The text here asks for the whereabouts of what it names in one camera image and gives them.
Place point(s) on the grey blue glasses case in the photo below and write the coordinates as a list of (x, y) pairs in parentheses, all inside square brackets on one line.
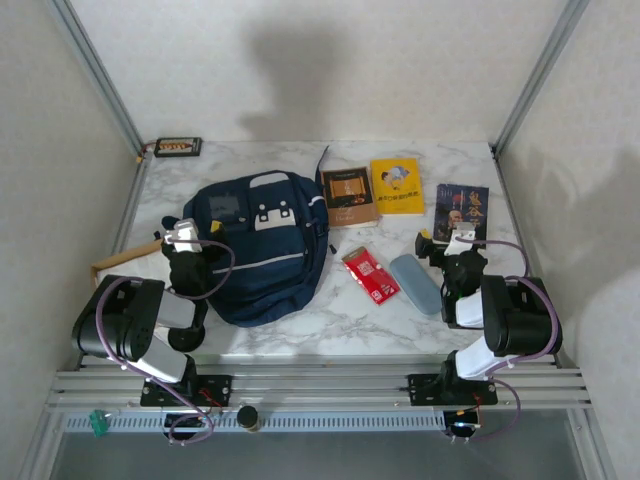
[(415, 284)]

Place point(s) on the dark blue portrait book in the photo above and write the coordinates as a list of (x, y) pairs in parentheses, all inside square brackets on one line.
[(460, 205)]

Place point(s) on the navy blue backpack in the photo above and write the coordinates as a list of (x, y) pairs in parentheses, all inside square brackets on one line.
[(260, 260)]

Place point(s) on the yellow cover book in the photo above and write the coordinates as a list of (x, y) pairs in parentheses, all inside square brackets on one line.
[(397, 187)]

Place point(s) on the red tissue packet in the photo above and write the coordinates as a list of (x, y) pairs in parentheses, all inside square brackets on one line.
[(371, 275)]

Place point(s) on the brown cover book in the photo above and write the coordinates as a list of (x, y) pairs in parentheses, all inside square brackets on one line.
[(347, 197)]

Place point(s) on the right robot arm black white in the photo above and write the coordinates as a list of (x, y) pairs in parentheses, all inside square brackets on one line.
[(520, 320)]

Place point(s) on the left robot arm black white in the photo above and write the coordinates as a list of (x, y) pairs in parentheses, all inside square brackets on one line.
[(125, 320)]

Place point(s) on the cardboard box with white paper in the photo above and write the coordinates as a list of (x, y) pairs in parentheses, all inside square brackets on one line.
[(125, 262)]

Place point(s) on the black round disc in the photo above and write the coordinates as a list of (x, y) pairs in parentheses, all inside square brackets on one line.
[(186, 339)]

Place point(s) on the black charger box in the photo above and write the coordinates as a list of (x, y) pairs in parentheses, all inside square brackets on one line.
[(177, 147)]

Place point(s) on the black controller board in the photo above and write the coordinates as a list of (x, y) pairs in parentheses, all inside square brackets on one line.
[(462, 422), (180, 422)]

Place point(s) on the black cylindrical knob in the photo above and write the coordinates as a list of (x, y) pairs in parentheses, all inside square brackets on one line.
[(247, 419)]

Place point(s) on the green connector plug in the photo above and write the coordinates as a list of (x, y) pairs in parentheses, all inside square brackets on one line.
[(99, 424)]

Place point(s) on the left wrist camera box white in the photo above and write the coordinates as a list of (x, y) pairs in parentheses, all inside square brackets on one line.
[(182, 235)]

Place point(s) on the aluminium table side rail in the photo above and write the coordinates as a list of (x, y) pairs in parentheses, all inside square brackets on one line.
[(504, 182), (131, 200)]

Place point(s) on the aluminium frame post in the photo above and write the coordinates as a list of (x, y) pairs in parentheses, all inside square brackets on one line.
[(95, 75), (540, 75)]

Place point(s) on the aluminium rail frame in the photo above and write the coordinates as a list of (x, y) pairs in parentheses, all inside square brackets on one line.
[(325, 385)]

